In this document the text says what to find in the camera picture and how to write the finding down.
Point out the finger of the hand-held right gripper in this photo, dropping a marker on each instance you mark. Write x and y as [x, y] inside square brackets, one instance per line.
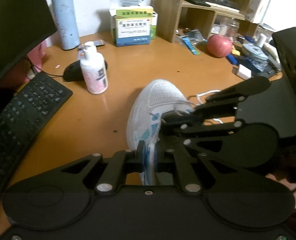
[203, 131]
[220, 105]

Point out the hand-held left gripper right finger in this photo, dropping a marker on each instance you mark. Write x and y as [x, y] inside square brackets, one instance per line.
[160, 162]

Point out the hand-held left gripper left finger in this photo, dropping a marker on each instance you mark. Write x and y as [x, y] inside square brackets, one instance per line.
[141, 156]

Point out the white speckled shoelace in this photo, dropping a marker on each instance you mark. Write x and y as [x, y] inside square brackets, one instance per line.
[208, 93]

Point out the white blue sneaker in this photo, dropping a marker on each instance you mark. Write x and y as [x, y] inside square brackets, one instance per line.
[153, 100]

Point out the white charger plug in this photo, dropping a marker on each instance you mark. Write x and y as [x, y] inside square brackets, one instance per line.
[244, 71]

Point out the black remote control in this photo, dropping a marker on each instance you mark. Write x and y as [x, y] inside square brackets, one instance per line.
[263, 68]

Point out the yellow toy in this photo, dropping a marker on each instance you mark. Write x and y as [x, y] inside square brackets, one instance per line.
[235, 51]

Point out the red apple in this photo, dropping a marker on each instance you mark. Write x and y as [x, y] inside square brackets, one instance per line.
[219, 46]

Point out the blue strip packet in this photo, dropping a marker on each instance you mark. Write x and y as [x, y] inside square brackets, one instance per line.
[191, 47]

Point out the white knitted cloth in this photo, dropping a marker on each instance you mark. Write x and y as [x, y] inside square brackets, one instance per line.
[271, 52]

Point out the clear plastic bag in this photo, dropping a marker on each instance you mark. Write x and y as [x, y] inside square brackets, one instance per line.
[195, 36]

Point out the white tube bottle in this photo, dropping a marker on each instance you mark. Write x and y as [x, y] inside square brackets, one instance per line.
[261, 40]

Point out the glass jar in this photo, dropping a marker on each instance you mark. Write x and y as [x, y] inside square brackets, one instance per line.
[229, 27]

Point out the white pink spray bottle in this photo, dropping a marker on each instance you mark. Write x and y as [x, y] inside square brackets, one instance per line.
[94, 75]

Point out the black computer mouse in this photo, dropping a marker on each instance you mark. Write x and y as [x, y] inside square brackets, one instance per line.
[71, 73]

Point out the wooden desk shelf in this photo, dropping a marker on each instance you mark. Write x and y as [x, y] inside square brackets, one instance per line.
[168, 10]

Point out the stack of papers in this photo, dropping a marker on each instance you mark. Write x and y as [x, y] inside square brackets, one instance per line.
[259, 2]

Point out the blue white medicine box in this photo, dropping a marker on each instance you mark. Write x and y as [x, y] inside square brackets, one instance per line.
[134, 32]

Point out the orange pill blister pack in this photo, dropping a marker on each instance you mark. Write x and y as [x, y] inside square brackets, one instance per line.
[80, 52]
[99, 43]

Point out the black computer keyboard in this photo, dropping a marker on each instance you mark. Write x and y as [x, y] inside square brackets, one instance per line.
[20, 120]

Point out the green yellow medicine box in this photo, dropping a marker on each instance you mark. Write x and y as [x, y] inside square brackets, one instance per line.
[134, 13]

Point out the light blue thermos bottle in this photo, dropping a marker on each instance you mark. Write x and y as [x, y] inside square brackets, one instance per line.
[64, 17]

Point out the black computer monitor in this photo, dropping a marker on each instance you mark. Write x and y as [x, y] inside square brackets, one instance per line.
[15, 25]

